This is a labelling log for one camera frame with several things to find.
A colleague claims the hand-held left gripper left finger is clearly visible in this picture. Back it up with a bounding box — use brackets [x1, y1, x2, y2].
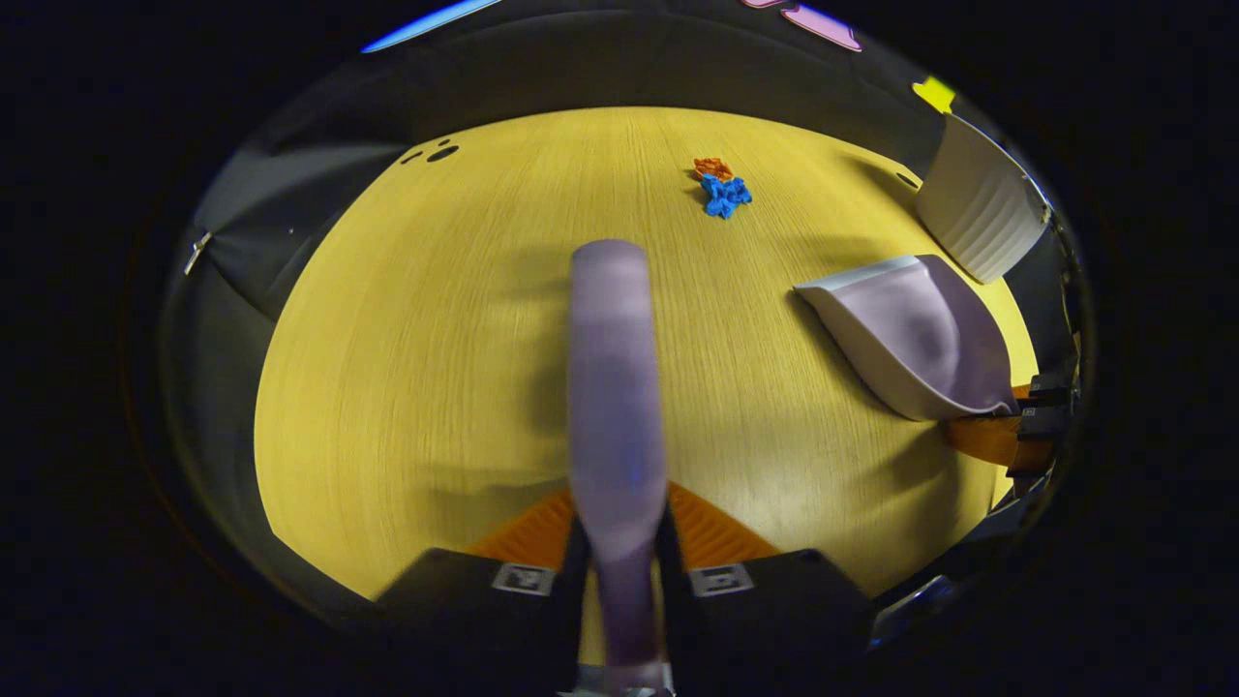
[376, 489, 593, 679]

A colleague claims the blue paper ball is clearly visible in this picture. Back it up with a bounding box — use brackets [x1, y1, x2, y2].
[701, 173, 753, 221]

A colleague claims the pale pink dustpan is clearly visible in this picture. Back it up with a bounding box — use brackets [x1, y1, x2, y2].
[793, 254, 1019, 423]

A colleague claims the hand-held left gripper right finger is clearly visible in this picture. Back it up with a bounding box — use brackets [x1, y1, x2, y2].
[660, 482, 878, 679]

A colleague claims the black backdrop cloth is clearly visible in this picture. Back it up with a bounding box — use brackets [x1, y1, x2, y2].
[155, 0, 1085, 621]

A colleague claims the grey ribbed garbage bin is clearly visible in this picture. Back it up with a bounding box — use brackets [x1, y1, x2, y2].
[915, 114, 1053, 285]

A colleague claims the small pale pink broom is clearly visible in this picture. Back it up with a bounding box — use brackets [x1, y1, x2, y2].
[565, 239, 676, 694]

